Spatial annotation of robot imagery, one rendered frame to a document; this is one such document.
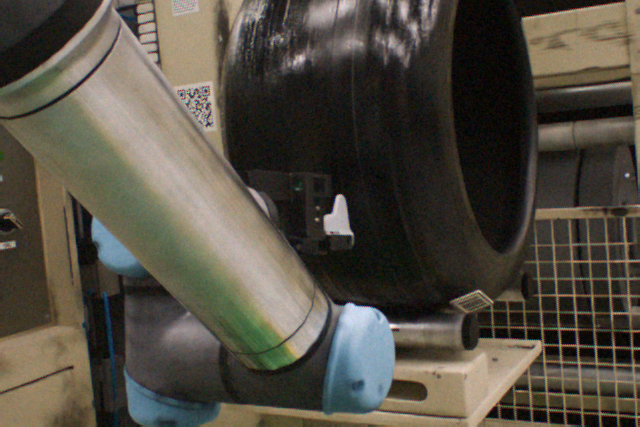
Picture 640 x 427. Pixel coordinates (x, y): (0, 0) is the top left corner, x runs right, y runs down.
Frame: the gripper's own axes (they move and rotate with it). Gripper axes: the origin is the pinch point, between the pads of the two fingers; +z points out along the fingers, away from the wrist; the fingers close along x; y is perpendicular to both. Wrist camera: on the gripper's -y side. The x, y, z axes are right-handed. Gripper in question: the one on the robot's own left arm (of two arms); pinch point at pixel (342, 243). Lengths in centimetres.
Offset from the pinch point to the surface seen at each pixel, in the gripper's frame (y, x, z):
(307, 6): 27.7, 2.8, -1.6
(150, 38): 33, 41, 15
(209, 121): 18.9, 30.4, 15.4
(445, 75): 18.6, -11.7, 3.8
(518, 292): -8.5, -9.2, 39.6
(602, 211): 4, -19, 58
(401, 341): -12.6, -1.6, 12.1
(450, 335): -11.6, -8.3, 11.7
